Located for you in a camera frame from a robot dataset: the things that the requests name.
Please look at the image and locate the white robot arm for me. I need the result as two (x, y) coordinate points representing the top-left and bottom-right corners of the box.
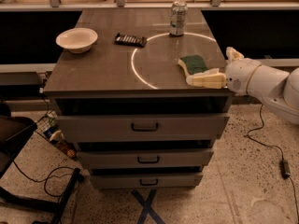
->
(185, 47), (299, 124)

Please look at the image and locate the dark snack bar wrapper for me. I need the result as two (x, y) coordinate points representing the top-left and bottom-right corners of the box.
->
(114, 34), (147, 48)

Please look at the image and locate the wire basket with items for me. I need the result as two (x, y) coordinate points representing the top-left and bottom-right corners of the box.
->
(36, 111), (77, 160)

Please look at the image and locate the grey drawer cabinet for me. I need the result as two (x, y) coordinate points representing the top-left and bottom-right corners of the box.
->
(45, 8), (234, 176)

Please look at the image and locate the black chair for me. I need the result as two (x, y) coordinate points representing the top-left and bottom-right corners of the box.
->
(0, 103), (82, 224)

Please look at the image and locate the bottom grey drawer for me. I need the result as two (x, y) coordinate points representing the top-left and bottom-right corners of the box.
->
(90, 172), (203, 189)

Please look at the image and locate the black cable on floor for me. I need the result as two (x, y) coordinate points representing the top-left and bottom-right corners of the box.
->
(12, 161), (78, 199)

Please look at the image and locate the middle grey drawer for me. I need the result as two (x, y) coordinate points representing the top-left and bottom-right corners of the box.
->
(78, 148), (213, 169)

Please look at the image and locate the top grey drawer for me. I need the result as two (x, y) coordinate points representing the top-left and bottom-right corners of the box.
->
(57, 113), (229, 143)

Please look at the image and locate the white paper bowl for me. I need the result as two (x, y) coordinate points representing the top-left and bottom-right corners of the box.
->
(56, 28), (98, 54)

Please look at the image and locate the green and yellow sponge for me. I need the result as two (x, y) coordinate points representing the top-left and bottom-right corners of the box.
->
(178, 55), (207, 77)

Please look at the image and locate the grey drawer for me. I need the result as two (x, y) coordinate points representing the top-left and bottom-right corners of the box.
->
(57, 113), (229, 143)
(78, 148), (213, 169)
(90, 172), (203, 189)

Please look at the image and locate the green soda can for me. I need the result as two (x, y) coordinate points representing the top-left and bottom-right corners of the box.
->
(169, 1), (188, 36)

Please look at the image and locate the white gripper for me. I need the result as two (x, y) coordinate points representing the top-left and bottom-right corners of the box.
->
(186, 47), (262, 95)

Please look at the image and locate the black power adapter cable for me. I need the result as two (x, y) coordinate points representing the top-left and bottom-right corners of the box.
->
(243, 104), (299, 224)

